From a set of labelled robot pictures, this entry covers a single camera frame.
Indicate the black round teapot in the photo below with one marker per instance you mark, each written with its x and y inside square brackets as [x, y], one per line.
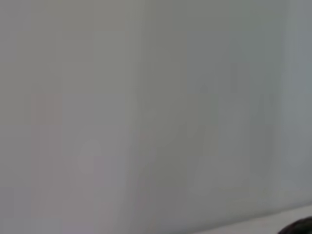
[301, 226]

